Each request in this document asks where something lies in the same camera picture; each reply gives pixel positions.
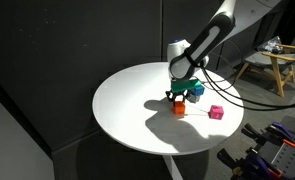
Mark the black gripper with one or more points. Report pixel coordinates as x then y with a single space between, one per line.
177 94

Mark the orange block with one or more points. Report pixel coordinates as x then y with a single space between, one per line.
179 108

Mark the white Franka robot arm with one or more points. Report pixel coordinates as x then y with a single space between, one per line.
200 46

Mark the grey block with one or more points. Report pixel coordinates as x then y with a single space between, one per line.
193 98

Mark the blue block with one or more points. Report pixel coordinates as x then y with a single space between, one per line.
198 90

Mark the mulberry pink block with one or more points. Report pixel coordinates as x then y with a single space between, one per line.
216 112

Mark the purple orange spring clamp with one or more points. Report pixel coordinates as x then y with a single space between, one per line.
280 133
257 163

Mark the wooden armchair grey cushion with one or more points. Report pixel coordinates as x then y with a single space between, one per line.
277 61

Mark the crumpled clear plastic bag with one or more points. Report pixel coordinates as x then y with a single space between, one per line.
270 45

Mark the green wrist camera housing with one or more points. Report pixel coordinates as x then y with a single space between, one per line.
185 85

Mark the white table pedestal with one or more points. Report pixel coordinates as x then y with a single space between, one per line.
173 168

